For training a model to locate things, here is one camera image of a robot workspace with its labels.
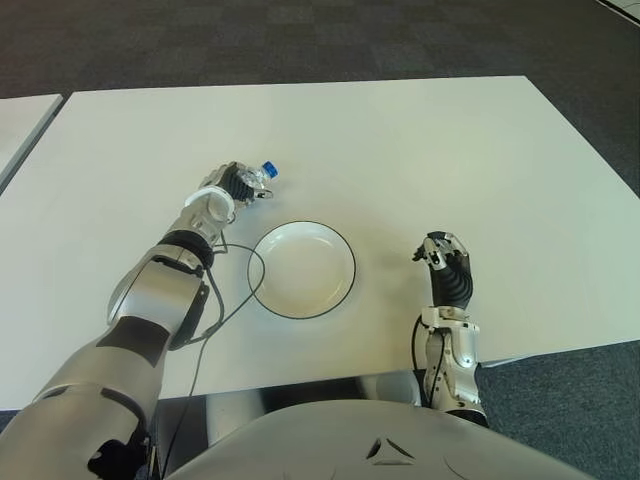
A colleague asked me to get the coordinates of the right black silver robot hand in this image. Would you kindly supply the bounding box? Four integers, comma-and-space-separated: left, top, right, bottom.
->
411, 230, 474, 311

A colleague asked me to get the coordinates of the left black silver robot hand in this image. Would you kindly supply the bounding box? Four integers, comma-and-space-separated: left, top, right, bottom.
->
201, 160, 275, 209

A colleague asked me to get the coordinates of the clear water bottle blue cap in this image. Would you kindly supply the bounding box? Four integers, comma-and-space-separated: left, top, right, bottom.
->
238, 159, 280, 191

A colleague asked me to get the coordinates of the white plate black rim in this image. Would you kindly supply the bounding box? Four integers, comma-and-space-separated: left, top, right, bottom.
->
247, 219, 358, 318

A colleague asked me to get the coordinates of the silver robot torso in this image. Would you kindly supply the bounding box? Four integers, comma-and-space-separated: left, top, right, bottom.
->
164, 398, 596, 480

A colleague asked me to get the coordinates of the white side table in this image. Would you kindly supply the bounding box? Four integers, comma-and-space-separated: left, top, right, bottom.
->
0, 92, 65, 194

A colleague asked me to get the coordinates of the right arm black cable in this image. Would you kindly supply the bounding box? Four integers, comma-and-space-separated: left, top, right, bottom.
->
410, 319, 449, 386

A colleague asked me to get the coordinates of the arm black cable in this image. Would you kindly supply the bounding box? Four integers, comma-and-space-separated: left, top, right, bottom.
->
162, 234, 267, 466
410, 319, 449, 386

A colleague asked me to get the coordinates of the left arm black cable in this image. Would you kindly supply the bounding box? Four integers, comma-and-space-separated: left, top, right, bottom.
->
162, 234, 267, 466

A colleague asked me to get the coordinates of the white round pedestal base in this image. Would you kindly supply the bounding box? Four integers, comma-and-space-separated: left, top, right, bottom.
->
367, 372, 421, 406

